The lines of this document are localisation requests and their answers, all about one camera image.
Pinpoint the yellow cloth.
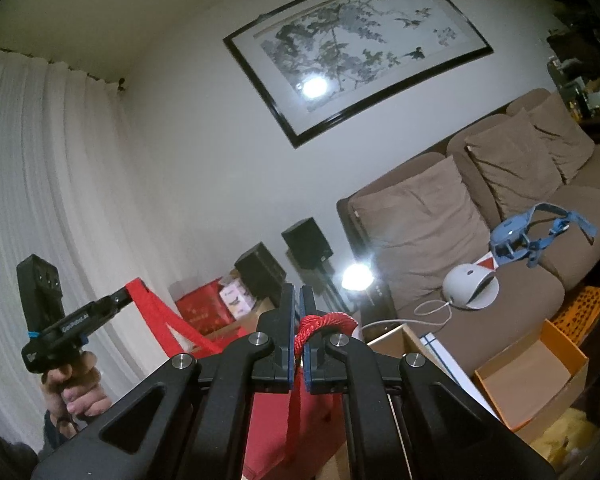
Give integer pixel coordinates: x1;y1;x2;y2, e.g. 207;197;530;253
527;406;600;468

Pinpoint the person's left hand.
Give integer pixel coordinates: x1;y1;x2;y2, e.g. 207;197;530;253
40;351;112;423

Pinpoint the brown storage carton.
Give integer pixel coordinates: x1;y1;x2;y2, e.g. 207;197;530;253
240;295;281;336

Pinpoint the white dome device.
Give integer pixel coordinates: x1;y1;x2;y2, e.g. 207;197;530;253
441;261;502;312

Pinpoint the white flat box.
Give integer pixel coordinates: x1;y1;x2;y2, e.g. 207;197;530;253
420;331;502;423

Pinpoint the cluttered dark shelf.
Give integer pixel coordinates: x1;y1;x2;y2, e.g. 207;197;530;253
545;20;600;143

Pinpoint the orange perforated crate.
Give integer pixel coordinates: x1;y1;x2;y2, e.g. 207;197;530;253
550;285;600;347

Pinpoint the orange cardboard box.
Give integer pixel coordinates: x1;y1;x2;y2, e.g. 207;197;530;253
474;319;590;432

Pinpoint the framed ink painting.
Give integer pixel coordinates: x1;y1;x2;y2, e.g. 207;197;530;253
223;0;495;149

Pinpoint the red gift bag white label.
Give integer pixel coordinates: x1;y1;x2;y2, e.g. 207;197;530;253
125;280;361;480

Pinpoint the person's left forearm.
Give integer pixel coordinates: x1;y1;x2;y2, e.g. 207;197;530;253
0;407;78;480

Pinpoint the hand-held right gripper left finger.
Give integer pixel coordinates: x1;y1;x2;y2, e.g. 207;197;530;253
30;282;301;480

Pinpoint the white cable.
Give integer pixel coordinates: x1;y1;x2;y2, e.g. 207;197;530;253
362;299;455;333

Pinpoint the bright video light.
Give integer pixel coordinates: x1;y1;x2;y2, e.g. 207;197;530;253
337;260;396;321

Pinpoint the brown sofa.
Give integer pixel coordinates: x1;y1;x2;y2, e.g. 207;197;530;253
336;87;600;361

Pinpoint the white curtain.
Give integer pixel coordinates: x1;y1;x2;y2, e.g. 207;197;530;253
0;42;191;461

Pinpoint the red gold-print gift box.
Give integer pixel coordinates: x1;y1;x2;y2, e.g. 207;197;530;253
174;279;237;337

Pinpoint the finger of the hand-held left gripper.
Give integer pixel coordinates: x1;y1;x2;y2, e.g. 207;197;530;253
99;285;137;319

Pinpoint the blue strap head mount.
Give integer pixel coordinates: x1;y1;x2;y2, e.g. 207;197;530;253
488;202;599;269

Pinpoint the black speaker on stand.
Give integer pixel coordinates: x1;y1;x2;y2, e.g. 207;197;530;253
281;217;334;286
234;241;287;301

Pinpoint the beige sofa cushion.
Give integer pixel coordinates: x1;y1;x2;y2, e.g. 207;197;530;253
464;106;565;222
526;91;597;184
349;154;492;308

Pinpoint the small white box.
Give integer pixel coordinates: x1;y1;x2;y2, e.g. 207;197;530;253
219;280;257;319

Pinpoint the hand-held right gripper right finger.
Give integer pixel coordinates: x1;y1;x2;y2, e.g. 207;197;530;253
299;285;556;480

